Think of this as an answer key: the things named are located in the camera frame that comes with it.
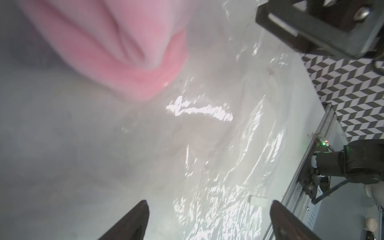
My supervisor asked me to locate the clear plastic vacuum bag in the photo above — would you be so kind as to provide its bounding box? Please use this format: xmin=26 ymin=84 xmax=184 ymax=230
xmin=1 ymin=1 xmax=323 ymax=240

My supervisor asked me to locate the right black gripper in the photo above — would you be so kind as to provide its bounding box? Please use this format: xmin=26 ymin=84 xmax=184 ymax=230
xmin=256 ymin=1 xmax=384 ymax=75

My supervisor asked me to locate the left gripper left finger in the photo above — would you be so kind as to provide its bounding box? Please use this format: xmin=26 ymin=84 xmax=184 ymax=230
xmin=99 ymin=200 xmax=150 ymax=240

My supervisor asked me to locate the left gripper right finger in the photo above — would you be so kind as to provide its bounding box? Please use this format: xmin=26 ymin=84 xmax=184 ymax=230
xmin=270 ymin=200 xmax=321 ymax=240

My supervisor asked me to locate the pink towel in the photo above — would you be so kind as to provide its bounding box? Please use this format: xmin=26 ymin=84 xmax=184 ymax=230
xmin=17 ymin=1 xmax=198 ymax=100

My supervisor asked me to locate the aluminium front rail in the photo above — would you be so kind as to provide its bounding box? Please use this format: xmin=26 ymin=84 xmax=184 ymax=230
xmin=281 ymin=103 xmax=348 ymax=230

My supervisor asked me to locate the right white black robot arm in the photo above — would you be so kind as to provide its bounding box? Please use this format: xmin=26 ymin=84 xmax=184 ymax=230
xmin=256 ymin=1 xmax=384 ymax=204

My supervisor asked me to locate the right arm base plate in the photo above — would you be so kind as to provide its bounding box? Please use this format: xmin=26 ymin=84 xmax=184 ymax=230
xmin=298 ymin=151 xmax=331 ymax=202

